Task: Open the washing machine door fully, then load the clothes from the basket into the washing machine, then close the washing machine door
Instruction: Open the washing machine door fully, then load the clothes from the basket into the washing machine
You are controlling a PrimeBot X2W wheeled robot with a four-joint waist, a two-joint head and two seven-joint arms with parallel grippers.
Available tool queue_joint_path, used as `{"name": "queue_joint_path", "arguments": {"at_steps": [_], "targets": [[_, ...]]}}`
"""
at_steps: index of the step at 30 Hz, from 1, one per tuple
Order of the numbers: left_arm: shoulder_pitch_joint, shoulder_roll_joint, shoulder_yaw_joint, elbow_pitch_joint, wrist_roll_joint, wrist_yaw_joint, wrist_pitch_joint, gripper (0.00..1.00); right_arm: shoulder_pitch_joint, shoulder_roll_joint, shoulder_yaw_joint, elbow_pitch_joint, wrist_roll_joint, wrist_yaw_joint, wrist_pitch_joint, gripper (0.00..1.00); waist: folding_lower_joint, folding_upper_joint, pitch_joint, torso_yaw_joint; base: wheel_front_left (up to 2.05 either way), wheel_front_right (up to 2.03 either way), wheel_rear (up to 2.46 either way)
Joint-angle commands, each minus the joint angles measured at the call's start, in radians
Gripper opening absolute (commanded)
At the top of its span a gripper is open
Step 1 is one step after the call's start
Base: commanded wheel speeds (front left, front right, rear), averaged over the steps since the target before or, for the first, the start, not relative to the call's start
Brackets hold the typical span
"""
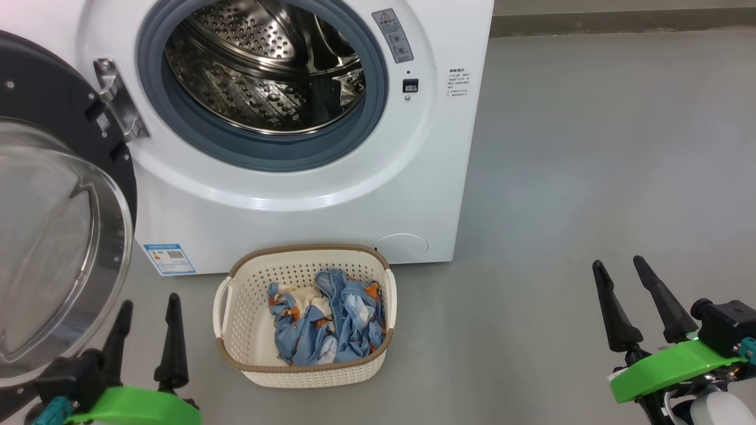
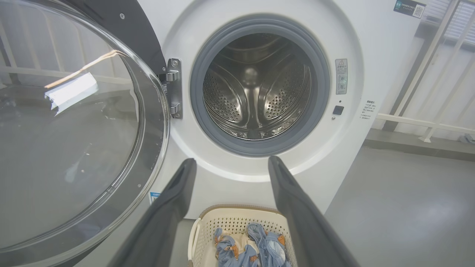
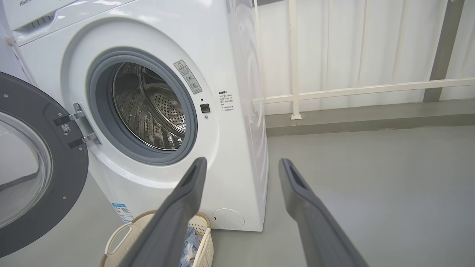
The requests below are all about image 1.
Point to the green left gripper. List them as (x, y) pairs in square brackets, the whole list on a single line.
[(136, 407)]

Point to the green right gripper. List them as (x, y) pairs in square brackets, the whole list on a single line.
[(667, 366)]

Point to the black-rimmed glass washer door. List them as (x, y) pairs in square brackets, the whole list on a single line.
[(59, 248)]

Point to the cream garment with black print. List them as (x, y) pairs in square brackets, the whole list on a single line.
[(307, 298)]

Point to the blue patterned garment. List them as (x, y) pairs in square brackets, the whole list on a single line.
[(348, 330)]

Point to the white front-load washing machine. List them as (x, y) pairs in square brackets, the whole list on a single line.
[(295, 206)]

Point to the metal door hinge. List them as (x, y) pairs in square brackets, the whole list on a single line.
[(121, 106)]

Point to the stainless steel washing machine drum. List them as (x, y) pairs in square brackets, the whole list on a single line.
[(248, 88)]

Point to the black door latch socket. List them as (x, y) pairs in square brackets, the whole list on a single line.
[(410, 86)]

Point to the blue energy label sticker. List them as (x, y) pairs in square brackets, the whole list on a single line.
[(169, 259)]

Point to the cream basket with brown rim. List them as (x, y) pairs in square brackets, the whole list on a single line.
[(242, 330)]

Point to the small QR code sticker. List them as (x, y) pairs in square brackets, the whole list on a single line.
[(103, 121)]

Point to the round white filter cover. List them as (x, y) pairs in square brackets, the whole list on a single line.
[(401, 248)]

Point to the small black text sticker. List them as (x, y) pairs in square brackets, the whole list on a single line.
[(459, 82)]

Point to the grey warning sticker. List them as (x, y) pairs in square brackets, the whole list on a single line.
[(393, 35)]

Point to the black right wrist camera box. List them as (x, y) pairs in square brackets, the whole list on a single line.
[(726, 321)]

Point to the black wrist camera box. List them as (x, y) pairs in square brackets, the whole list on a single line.
[(726, 321), (65, 372)]

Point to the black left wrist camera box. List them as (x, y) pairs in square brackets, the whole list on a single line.
[(65, 372)]

